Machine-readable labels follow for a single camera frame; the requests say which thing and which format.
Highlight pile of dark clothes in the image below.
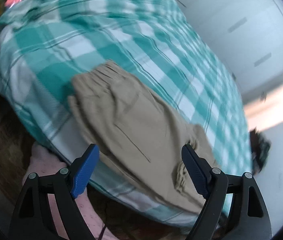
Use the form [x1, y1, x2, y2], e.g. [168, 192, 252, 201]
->
[250, 128, 271, 175]

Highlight pink dotted pajama leg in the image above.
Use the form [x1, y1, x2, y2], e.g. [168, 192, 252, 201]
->
[22, 143, 122, 240]

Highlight teal plaid bed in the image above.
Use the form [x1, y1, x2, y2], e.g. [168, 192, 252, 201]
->
[0, 0, 253, 228]

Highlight white wardrobe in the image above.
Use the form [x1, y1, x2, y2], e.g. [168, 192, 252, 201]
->
[176, 0, 283, 94]

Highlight white door with handle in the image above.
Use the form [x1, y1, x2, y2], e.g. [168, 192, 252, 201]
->
[244, 85, 283, 131]

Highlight khaki beige pants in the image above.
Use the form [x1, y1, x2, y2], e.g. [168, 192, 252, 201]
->
[68, 61, 217, 213]

